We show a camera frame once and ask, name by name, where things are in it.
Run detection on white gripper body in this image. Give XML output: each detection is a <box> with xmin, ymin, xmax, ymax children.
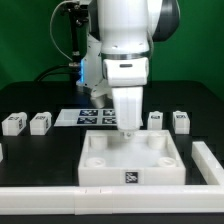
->
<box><xmin>103</xmin><ymin>57</ymin><xmax>149</xmax><ymax>132</ymax></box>

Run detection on white square tabletop part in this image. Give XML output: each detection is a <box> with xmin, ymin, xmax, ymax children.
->
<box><xmin>78</xmin><ymin>130</ymin><xmax>186</xmax><ymax>186</ymax></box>

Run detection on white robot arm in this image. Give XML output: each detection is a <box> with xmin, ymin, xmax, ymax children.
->
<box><xmin>77</xmin><ymin>0</ymin><xmax>180</xmax><ymax>133</ymax></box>

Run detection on white sheet with fiducial tags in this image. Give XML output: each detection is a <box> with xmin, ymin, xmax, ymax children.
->
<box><xmin>55</xmin><ymin>109</ymin><xmax>117</xmax><ymax>127</ymax></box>

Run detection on white L-shaped obstacle fence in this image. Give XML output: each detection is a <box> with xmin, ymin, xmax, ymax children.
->
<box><xmin>0</xmin><ymin>141</ymin><xmax>224</xmax><ymax>215</ymax></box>

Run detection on white block at left edge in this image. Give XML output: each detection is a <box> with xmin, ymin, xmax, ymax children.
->
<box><xmin>0</xmin><ymin>143</ymin><xmax>3</xmax><ymax>163</ymax></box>

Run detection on black cables behind robot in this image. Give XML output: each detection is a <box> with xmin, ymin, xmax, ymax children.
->
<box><xmin>33</xmin><ymin>0</ymin><xmax>91</xmax><ymax>83</ymax></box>

